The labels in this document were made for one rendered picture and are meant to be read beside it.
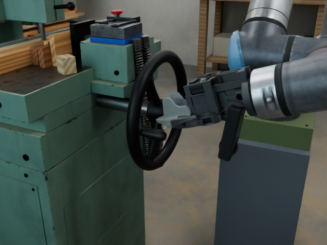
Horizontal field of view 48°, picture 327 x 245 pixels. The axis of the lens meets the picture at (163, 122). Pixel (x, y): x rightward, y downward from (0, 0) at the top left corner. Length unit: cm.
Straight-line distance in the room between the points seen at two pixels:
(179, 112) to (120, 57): 24
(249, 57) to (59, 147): 46
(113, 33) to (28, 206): 46
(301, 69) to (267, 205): 88
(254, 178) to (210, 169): 87
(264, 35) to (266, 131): 63
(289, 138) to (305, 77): 73
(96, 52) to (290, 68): 48
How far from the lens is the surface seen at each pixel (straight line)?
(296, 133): 132
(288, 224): 147
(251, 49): 74
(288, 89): 61
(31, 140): 84
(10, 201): 100
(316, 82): 60
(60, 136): 87
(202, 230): 178
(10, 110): 81
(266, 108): 63
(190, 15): 430
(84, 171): 98
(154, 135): 76
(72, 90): 88
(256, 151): 133
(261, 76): 63
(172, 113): 72
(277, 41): 74
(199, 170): 220
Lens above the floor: 114
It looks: 24 degrees down
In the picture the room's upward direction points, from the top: straight up
